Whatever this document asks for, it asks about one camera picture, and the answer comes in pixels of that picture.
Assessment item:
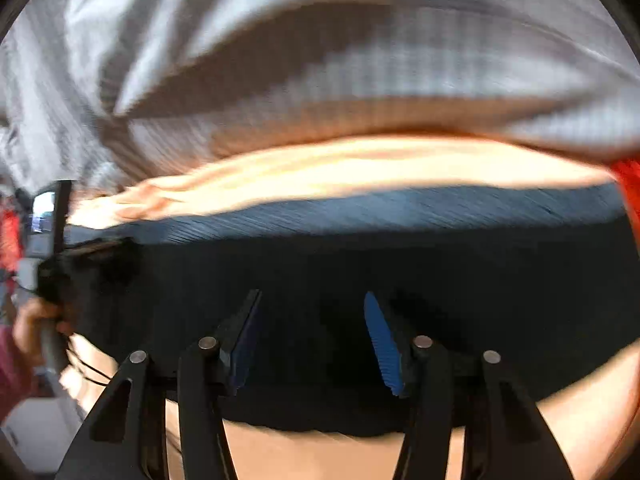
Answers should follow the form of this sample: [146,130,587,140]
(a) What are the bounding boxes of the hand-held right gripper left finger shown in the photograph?
[55,289,263,480]

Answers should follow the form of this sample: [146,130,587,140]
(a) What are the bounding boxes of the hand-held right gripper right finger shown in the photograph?
[364,291,576,480]

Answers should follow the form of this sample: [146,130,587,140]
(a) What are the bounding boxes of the black pants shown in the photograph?
[60,182,632,438]

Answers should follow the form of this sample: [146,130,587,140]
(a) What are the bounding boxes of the person's left forearm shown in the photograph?
[0,324,38,418]

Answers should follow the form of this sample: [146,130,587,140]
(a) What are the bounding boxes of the person's left hand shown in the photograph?
[12,296,76,367]

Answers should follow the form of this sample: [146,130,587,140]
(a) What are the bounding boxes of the red cloth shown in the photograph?
[0,205,25,283]

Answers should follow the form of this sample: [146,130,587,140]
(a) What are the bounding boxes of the orange bed sheet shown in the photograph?
[57,132,640,480]

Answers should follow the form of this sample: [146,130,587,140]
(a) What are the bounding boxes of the red embroidered pillow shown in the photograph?
[611,157,640,266]

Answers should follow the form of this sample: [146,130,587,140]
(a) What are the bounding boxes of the grey striped duvet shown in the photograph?
[0,0,640,196]

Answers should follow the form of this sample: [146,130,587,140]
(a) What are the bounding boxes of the black cable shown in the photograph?
[64,332,117,388]

